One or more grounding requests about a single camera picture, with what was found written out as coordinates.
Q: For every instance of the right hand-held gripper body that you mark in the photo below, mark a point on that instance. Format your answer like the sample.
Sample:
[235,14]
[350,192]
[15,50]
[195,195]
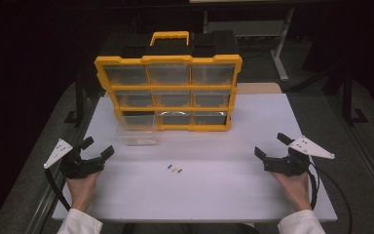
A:
[287,165]

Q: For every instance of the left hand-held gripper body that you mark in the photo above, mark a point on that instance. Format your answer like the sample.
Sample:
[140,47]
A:
[81,166]

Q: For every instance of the clear plastic drawer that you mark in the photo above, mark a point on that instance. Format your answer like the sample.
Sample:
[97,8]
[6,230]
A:
[138,135]

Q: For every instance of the yellow black parts organizer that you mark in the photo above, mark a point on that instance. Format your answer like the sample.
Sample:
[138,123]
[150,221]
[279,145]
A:
[175,87]

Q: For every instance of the person's left hand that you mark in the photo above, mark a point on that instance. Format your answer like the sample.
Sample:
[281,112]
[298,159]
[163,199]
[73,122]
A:
[82,191]

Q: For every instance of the person's right hand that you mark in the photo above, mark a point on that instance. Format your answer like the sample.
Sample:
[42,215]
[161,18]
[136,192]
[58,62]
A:
[297,190]

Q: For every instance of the black metal stand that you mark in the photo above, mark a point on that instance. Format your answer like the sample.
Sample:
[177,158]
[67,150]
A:
[79,97]
[348,97]

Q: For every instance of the tan wooden board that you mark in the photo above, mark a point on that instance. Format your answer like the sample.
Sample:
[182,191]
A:
[259,88]

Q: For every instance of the white desk frame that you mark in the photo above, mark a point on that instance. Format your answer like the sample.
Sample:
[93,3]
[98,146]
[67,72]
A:
[280,48]

